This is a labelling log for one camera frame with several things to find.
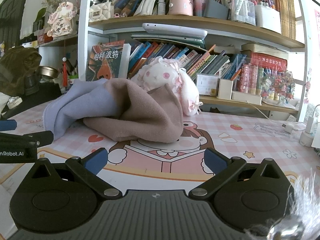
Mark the pink bunny plush toy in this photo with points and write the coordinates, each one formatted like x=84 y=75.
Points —
x=159 y=72

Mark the red tassel charm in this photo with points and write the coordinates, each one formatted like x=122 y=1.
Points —
x=64 y=72

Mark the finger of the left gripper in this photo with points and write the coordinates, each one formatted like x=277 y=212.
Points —
x=40 y=138
x=8 y=125

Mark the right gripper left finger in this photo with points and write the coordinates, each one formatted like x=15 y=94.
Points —
x=85 y=171

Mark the white wrist watch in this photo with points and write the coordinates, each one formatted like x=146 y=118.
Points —
x=14 y=102

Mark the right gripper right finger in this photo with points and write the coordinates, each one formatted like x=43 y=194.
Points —
x=225 y=170

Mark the pink checkered desk mat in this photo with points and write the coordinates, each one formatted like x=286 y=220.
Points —
x=153 y=165

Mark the metal bowl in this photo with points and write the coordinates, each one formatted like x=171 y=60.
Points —
x=48 y=72

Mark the white wooden bookshelf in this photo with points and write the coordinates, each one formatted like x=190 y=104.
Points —
x=108 y=30

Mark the olive green garment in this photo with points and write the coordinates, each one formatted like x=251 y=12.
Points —
x=16 y=64

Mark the Harry Potter book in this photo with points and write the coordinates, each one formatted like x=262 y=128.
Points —
x=108 y=60

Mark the pink bunny sign ornament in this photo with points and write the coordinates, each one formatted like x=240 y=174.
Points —
x=62 y=21

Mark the white pearl handle purse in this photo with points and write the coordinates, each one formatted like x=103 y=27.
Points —
x=101 y=10

